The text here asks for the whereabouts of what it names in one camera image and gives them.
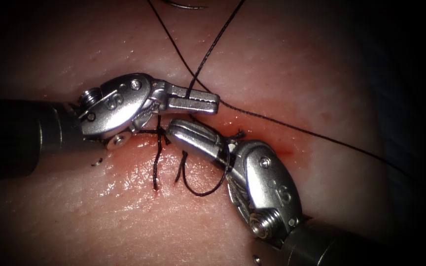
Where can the right arm needle driver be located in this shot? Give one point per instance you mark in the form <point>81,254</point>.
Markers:
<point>268,188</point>

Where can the right arm needle driver jaw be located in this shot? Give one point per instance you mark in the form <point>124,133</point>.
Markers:
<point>194,142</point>
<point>205,133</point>

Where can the left arm needle driver jaw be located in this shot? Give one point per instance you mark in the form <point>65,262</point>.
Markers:
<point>194,95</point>
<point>194,107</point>

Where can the left arm needle driver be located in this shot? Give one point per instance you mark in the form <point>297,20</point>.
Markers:
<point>120,103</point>

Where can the black thread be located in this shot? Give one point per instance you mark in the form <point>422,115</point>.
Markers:
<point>198,72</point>

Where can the dark left arm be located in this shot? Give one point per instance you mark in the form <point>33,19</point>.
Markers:
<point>17,136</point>

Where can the dark right arm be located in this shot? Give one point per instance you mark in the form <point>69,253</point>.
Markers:
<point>327,247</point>

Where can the black stitching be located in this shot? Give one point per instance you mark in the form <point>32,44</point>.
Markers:
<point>156,159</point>

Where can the curved steel needle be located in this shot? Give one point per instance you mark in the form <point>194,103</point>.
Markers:
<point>187,6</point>

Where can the tissue pad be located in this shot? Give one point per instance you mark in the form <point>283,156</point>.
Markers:
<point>124,221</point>

